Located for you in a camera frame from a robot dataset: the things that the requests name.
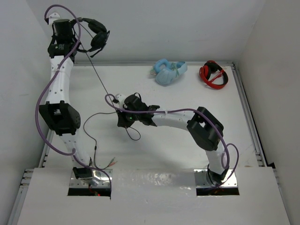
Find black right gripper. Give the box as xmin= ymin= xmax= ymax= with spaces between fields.
xmin=117 ymin=105 xmax=141 ymax=128

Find black headset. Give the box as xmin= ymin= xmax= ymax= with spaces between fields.
xmin=78 ymin=18 xmax=110 ymax=58

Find thin black headset cable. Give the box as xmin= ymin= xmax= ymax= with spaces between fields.
xmin=83 ymin=25 xmax=141 ymax=170

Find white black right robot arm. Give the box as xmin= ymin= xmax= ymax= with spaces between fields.
xmin=113 ymin=94 xmax=229 ymax=185

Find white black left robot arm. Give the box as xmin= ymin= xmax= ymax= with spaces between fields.
xmin=39 ymin=19 xmax=93 ymax=182

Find light blue headphones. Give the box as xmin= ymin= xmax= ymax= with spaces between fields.
xmin=150 ymin=59 xmax=188 ymax=86

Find red black headphones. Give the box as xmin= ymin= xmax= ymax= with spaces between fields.
xmin=199 ymin=60 xmax=229 ymax=90

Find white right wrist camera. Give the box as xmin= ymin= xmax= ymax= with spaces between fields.
xmin=113 ymin=94 xmax=127 ymax=109

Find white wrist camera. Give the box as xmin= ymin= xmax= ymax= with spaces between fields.
xmin=113 ymin=94 xmax=127 ymax=109
xmin=45 ymin=12 xmax=61 ymax=25

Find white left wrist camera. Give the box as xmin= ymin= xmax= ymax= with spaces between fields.
xmin=45 ymin=12 xmax=61 ymax=25

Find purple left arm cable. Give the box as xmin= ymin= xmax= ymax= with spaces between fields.
xmin=34 ymin=5 xmax=113 ymax=195

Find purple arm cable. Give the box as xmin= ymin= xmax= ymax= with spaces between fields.
xmin=34 ymin=5 xmax=113 ymax=195
xmin=104 ymin=93 xmax=240 ymax=188

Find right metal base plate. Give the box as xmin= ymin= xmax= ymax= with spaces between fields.
xmin=194 ymin=169 xmax=238 ymax=188

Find metal base plate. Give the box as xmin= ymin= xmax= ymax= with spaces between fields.
xmin=194 ymin=169 xmax=238 ymax=188
xmin=69 ymin=170 xmax=111 ymax=188

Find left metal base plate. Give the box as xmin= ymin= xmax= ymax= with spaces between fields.
xmin=69 ymin=170 xmax=111 ymax=188

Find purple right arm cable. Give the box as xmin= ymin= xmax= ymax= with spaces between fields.
xmin=104 ymin=93 xmax=240 ymax=188

